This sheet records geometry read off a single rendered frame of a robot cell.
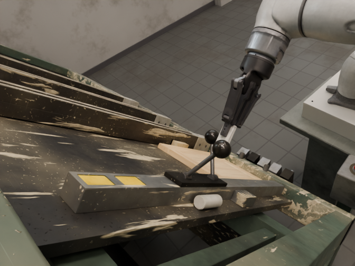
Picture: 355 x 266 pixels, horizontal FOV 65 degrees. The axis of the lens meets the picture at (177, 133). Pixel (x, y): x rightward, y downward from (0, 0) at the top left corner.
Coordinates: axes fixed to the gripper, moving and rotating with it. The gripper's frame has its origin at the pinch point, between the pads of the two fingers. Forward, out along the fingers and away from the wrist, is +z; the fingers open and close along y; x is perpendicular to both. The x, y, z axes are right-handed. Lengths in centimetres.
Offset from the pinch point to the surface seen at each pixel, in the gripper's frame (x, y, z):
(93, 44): 323, 156, -24
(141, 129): 35.3, 8.1, 10.9
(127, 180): -1.6, -28.2, 11.7
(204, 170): 10.2, 16.3, 13.8
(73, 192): -2.1, -38.0, 13.5
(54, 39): 329, 107, -9
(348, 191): -23, 71, 3
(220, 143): -6.7, -13.5, 0.5
